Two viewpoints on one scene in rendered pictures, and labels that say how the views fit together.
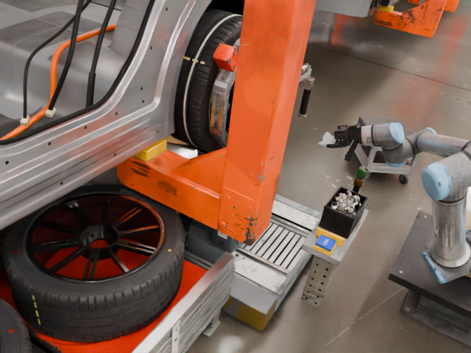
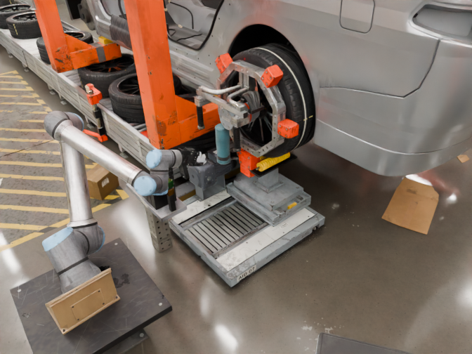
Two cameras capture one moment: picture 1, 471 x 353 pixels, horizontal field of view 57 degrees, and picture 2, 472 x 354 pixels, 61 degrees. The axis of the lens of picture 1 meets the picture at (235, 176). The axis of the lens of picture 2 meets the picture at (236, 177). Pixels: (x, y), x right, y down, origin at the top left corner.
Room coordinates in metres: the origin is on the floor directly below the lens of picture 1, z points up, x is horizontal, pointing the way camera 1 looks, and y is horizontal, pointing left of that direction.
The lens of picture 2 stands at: (2.81, -1.97, 1.90)
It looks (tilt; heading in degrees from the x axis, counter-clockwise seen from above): 36 degrees down; 116
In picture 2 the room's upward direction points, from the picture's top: 2 degrees counter-clockwise
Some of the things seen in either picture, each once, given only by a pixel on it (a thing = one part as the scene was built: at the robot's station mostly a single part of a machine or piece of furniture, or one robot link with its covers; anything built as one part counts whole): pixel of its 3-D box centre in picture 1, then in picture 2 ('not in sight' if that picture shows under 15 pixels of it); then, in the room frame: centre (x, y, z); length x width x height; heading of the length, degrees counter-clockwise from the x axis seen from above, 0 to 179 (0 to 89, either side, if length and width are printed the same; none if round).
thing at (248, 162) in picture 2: not in sight; (253, 159); (1.98, 0.04, 0.48); 0.16 x 0.12 x 0.17; 64
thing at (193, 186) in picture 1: (177, 162); (203, 105); (1.51, 0.24, 0.69); 0.52 x 0.17 x 0.35; 64
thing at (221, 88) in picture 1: (247, 93); (248, 109); (1.96, 0.00, 0.85); 0.54 x 0.07 x 0.54; 154
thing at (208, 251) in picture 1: (207, 225); (218, 172); (1.67, 0.10, 0.26); 0.42 x 0.18 x 0.35; 64
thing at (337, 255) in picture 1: (336, 228); (155, 196); (1.56, -0.49, 0.44); 0.43 x 0.17 x 0.03; 154
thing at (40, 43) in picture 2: not in sight; (67, 46); (-1.23, 1.68, 0.39); 0.66 x 0.66 x 0.24
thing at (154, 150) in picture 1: (144, 146); not in sight; (1.59, 0.40, 0.71); 0.14 x 0.14 x 0.05; 64
